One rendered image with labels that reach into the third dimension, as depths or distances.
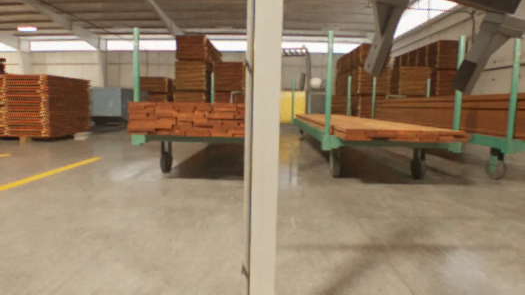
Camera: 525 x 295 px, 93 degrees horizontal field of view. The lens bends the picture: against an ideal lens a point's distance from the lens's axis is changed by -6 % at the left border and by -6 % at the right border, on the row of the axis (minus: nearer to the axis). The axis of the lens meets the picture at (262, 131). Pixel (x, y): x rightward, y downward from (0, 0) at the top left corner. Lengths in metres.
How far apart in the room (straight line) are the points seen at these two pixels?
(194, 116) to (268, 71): 1.44
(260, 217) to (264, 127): 0.21
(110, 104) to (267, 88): 6.70
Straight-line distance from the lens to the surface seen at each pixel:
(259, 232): 0.66
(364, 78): 10.14
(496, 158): 3.32
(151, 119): 2.11
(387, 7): 0.36
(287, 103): 7.02
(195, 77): 9.89
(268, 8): 0.63
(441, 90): 11.32
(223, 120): 1.96
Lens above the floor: 0.65
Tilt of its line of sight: 5 degrees down
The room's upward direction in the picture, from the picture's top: 1 degrees clockwise
